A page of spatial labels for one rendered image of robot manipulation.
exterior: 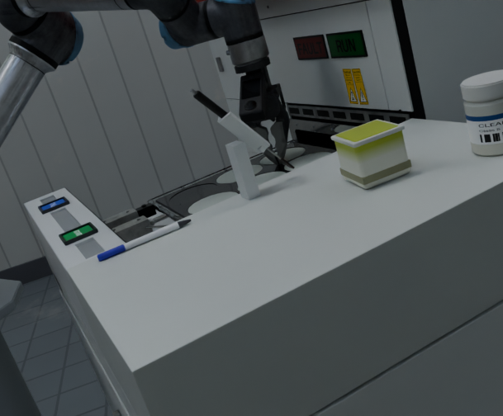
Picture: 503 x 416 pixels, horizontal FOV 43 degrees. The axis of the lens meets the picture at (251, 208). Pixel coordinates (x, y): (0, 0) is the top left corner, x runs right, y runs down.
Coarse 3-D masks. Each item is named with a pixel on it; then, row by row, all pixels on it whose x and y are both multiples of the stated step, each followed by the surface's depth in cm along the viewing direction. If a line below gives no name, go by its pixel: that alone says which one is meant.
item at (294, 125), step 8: (296, 120) 145; (304, 120) 142; (312, 120) 140; (320, 120) 138; (328, 120) 136; (296, 128) 147; (304, 128) 143; (312, 128) 140; (320, 128) 137; (328, 128) 134; (336, 128) 131; (344, 128) 128; (296, 136) 149
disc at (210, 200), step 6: (222, 192) 124; (228, 192) 123; (234, 192) 122; (204, 198) 124; (210, 198) 123; (216, 198) 121; (222, 198) 120; (228, 198) 119; (192, 204) 122; (198, 204) 121; (204, 204) 120; (210, 204) 119; (192, 210) 118; (198, 210) 117
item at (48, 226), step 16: (64, 192) 136; (32, 208) 131; (64, 208) 124; (80, 208) 119; (32, 224) 136; (48, 224) 116; (64, 224) 114; (80, 224) 110; (96, 224) 107; (48, 240) 106; (80, 240) 101; (96, 240) 98; (112, 240) 96; (48, 256) 130; (64, 256) 96; (80, 256) 94; (96, 256) 92; (64, 272) 95; (64, 288) 120; (80, 304) 91
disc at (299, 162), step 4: (320, 152) 130; (324, 152) 129; (328, 152) 129; (304, 156) 131; (308, 156) 130; (312, 156) 129; (316, 156) 128; (320, 156) 127; (324, 156) 127; (292, 160) 130; (296, 160) 130; (300, 160) 129; (304, 160) 128; (308, 160) 127; (312, 160) 126; (292, 164) 128; (296, 164) 127; (300, 164) 126; (304, 164) 125; (284, 168) 127; (288, 168) 126; (292, 168) 125; (296, 168) 124
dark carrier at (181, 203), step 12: (288, 144) 143; (300, 144) 140; (264, 156) 140; (300, 156) 132; (264, 168) 131; (276, 168) 128; (204, 180) 136; (180, 192) 132; (192, 192) 130; (204, 192) 127; (216, 192) 125; (168, 204) 127; (180, 204) 125
